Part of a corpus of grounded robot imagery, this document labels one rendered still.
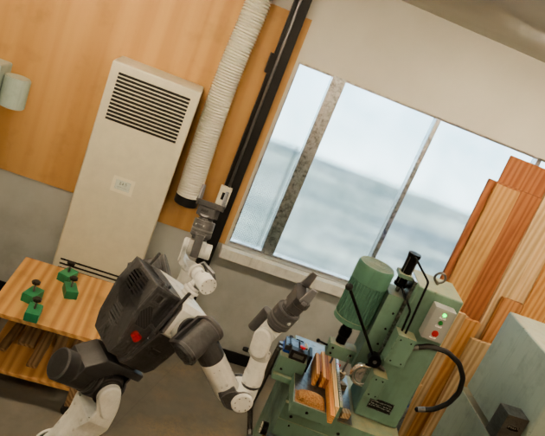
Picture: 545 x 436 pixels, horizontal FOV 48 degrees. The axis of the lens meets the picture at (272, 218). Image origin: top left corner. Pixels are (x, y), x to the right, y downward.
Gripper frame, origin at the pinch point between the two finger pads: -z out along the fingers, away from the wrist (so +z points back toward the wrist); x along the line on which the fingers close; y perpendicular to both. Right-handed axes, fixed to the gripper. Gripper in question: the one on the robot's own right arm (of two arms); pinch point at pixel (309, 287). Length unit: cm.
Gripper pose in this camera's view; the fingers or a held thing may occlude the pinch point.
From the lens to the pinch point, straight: 199.1
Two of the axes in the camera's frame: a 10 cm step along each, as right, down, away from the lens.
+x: 0.7, -4.4, 9.0
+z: -5.9, 7.1, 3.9
